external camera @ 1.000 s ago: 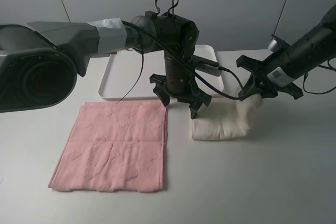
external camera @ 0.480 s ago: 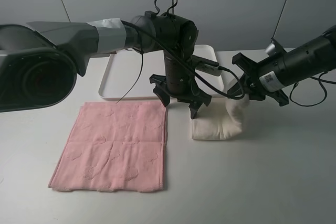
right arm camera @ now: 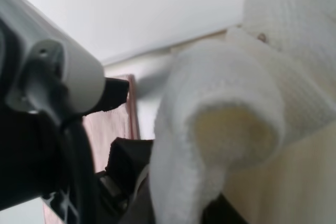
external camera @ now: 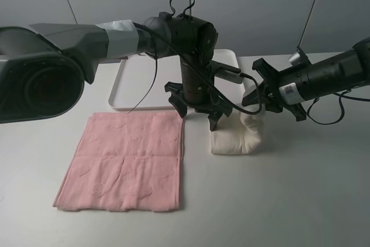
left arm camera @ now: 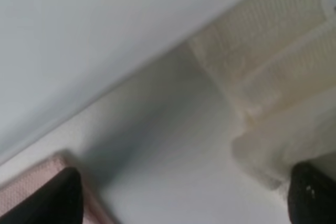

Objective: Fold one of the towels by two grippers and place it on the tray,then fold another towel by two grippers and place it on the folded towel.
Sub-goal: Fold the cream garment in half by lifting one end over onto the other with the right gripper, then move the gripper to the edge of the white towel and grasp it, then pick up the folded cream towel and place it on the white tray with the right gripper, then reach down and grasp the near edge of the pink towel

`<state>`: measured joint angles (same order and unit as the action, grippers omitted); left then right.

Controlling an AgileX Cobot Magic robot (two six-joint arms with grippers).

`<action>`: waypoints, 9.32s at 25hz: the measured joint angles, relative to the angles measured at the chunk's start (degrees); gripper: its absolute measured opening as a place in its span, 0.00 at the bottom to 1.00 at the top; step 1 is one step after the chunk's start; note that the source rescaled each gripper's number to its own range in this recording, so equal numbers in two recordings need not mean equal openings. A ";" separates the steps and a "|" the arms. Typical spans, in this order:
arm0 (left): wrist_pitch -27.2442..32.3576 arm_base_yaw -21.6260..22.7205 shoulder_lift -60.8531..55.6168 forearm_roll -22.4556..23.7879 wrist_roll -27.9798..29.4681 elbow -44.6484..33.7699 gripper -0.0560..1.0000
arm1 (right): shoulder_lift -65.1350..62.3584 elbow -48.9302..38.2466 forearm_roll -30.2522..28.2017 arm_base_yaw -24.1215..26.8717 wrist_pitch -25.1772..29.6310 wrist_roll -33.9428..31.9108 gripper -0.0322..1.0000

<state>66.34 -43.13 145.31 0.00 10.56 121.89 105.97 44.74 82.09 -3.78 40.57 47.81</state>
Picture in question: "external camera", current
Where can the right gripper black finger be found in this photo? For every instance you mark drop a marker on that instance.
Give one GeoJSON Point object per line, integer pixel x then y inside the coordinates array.
{"type": "Point", "coordinates": [255, 94]}

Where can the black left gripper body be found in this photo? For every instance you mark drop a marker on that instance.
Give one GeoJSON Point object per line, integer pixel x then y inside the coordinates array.
{"type": "Point", "coordinates": [196, 89]}

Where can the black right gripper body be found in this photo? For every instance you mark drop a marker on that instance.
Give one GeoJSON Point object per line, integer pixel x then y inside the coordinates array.
{"type": "Point", "coordinates": [276, 96]}

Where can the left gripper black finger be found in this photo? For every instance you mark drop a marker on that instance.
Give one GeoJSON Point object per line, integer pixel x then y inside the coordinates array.
{"type": "Point", "coordinates": [180, 107]}
{"type": "Point", "coordinates": [213, 119]}

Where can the cream white towel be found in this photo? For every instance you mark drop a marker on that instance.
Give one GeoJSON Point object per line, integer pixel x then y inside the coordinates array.
{"type": "Point", "coordinates": [239, 133]}

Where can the pink towel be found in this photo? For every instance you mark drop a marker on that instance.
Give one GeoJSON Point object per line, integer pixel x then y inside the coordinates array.
{"type": "Point", "coordinates": [124, 162]}

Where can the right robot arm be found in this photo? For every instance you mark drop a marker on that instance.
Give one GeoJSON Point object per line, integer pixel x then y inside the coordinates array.
{"type": "Point", "coordinates": [305, 81]}

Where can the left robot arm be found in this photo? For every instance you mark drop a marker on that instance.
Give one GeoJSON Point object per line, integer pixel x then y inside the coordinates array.
{"type": "Point", "coordinates": [45, 67]}

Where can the white plastic tray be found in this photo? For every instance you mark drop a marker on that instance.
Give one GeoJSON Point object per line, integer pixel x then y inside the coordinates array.
{"type": "Point", "coordinates": [140, 83]}

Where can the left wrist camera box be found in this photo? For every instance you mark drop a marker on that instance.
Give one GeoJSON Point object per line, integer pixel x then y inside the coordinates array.
{"type": "Point", "coordinates": [226, 72]}

